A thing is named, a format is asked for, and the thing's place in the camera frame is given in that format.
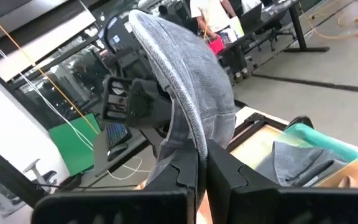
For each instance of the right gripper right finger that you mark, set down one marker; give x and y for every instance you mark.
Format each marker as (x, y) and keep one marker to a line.
(275, 208)

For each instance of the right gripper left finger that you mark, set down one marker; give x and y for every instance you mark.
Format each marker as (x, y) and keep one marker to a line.
(120, 208)

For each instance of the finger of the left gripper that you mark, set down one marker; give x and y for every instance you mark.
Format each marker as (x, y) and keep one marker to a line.
(148, 102)

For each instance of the dark gray bucket hat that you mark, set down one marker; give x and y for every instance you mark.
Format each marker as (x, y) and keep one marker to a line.
(297, 161)

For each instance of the light gray baseball cap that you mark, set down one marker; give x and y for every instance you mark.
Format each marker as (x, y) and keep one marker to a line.
(194, 77)

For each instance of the beige bucket hat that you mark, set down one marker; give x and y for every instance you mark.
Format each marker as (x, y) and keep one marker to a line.
(353, 182)

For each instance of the black keyboard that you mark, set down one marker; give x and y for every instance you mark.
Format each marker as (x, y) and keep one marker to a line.
(117, 135)

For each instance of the gray keyboard desk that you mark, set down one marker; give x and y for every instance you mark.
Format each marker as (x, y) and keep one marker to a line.
(101, 161)

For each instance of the black computer mouse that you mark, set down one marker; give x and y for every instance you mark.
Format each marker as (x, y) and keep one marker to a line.
(117, 151)

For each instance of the dark gray monitor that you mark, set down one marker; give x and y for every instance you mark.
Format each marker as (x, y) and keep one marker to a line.
(120, 37)

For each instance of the green board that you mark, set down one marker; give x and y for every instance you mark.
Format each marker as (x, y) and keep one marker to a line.
(70, 146)

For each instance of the green plastic bin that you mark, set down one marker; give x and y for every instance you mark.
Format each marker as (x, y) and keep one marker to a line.
(322, 140)

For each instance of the red box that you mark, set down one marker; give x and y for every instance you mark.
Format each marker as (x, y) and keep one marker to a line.
(217, 46)

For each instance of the white office chair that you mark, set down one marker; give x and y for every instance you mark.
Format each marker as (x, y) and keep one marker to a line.
(34, 169)

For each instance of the person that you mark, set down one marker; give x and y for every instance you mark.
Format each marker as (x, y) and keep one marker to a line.
(213, 15)

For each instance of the white paper bag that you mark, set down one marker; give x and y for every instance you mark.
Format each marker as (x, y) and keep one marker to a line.
(236, 28)

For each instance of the black laptop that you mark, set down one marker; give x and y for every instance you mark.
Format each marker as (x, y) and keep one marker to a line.
(250, 17)

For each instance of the black office chair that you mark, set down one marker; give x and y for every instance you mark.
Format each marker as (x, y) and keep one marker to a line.
(272, 34)

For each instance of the black office desk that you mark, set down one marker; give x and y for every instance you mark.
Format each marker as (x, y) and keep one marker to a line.
(297, 28)

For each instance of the black metal table frame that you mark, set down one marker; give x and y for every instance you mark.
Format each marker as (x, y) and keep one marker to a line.
(250, 124)

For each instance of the black slanted post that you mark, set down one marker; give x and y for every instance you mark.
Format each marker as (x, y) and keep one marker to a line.
(8, 174)

